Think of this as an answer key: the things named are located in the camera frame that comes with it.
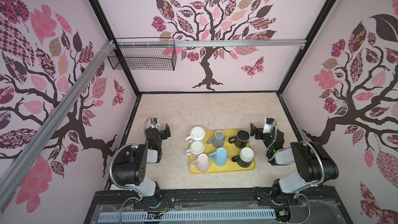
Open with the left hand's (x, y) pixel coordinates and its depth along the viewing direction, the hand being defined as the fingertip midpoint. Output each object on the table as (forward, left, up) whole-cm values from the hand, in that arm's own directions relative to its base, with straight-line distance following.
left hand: (160, 127), depth 94 cm
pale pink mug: (-24, -26, +4) cm, 36 cm away
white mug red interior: (-14, -23, +2) cm, 27 cm away
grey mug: (-10, -36, +2) cm, 37 cm away
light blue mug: (-21, -36, +4) cm, 42 cm away
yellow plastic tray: (-14, -44, -5) cm, 47 cm away
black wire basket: (+36, +10, +30) cm, 48 cm away
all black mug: (-11, -48, +4) cm, 50 cm away
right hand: (0, -62, +4) cm, 62 cm away
